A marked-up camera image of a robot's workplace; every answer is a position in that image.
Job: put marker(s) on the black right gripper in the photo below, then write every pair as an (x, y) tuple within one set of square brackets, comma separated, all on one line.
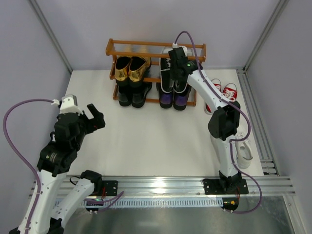
[(175, 73)]

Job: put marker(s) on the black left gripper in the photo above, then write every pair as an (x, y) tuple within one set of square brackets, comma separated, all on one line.
[(87, 121)]

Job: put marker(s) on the black patent loafer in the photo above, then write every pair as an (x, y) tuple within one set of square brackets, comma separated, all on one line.
[(125, 95), (140, 94)]

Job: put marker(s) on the gold loafer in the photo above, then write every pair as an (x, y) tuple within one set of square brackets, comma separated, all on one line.
[(137, 69), (122, 65)]

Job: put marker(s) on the red canvas sneaker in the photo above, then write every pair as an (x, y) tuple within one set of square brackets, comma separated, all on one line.
[(217, 83), (230, 92)]

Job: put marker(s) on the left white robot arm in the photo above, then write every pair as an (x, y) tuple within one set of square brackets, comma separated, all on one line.
[(43, 216)]

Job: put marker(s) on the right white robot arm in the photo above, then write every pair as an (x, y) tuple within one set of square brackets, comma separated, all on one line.
[(222, 125)]

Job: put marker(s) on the orange wooden shoe shelf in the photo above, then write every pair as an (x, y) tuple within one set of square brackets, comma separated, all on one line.
[(155, 51)]

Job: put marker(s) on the left black controller box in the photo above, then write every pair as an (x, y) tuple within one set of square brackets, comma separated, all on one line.
[(93, 202)]

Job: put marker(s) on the black controller box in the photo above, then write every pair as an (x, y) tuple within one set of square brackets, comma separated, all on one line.
[(230, 203), (93, 202)]

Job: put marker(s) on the right black controller box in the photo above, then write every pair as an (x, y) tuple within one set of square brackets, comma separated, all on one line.
[(230, 203)]

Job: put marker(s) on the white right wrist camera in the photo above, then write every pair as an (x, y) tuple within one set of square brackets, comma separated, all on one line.
[(176, 45)]

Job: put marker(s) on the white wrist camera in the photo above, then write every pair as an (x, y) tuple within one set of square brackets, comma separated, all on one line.
[(69, 103), (176, 45)]

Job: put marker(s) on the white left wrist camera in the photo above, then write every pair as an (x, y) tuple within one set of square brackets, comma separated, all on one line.
[(69, 103)]

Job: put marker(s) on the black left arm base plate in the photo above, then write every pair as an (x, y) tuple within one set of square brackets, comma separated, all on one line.
[(105, 188)]

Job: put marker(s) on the white slotted cable duct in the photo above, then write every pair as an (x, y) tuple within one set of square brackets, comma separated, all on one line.
[(160, 202)]

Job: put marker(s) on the right side aluminium rail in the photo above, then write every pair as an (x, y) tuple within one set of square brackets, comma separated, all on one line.
[(265, 151)]

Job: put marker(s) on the left aluminium corner post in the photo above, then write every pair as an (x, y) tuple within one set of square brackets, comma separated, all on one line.
[(45, 24)]

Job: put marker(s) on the aluminium corner post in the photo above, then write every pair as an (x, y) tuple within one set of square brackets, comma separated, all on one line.
[(45, 24), (277, 12)]

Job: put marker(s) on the right aluminium corner post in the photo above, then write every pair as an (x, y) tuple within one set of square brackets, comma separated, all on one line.
[(277, 12)]

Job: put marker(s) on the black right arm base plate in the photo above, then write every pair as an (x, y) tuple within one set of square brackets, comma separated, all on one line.
[(216, 187)]

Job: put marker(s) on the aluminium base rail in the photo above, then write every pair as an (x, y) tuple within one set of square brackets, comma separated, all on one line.
[(144, 186)]

